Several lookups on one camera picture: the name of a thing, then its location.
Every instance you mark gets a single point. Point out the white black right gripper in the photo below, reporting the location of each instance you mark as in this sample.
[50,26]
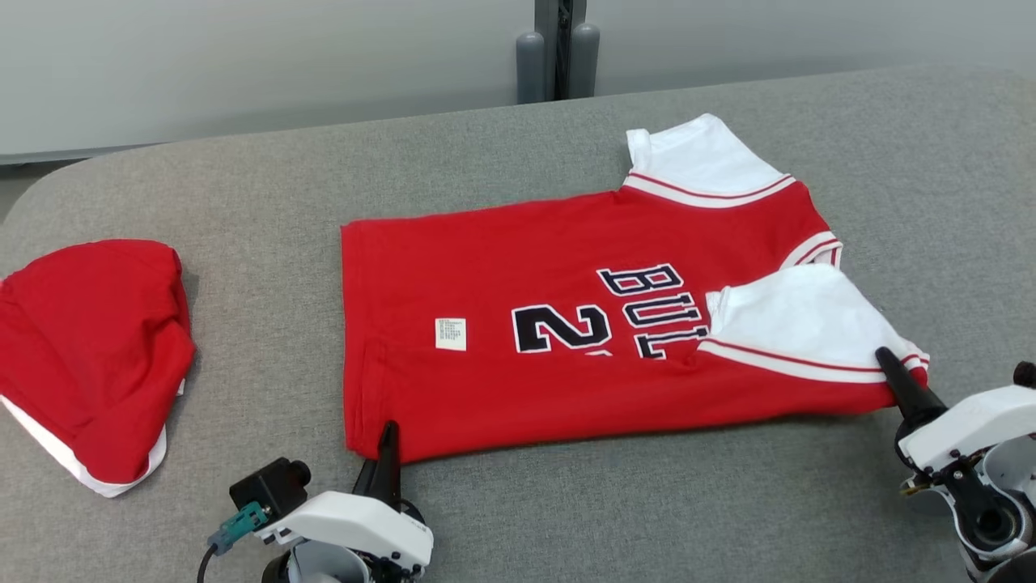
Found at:
[971,421]

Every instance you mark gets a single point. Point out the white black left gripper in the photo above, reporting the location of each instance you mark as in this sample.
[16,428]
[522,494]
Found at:
[364,522]

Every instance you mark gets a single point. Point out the red white jersey shirt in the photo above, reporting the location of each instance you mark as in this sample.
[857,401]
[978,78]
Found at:
[502,267]

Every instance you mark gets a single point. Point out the red shorts with white stripe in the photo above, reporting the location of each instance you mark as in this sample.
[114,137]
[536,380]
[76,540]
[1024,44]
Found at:
[89,348]

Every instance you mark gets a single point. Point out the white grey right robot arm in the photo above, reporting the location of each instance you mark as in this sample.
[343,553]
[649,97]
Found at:
[987,518]

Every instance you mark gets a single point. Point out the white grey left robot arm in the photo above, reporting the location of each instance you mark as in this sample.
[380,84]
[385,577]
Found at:
[324,567]

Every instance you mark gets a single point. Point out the grey fabric sofa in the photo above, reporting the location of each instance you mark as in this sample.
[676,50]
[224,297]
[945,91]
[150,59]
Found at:
[243,194]

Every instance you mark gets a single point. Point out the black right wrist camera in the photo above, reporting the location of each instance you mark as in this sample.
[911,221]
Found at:
[1026,374]

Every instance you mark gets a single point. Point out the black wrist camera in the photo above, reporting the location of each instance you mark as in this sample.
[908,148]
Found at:
[1026,374]
[267,490]

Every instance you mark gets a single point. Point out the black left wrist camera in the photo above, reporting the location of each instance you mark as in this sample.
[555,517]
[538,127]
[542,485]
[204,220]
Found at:
[267,490]

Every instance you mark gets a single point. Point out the grey metal partition post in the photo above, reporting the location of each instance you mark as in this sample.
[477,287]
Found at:
[558,48]

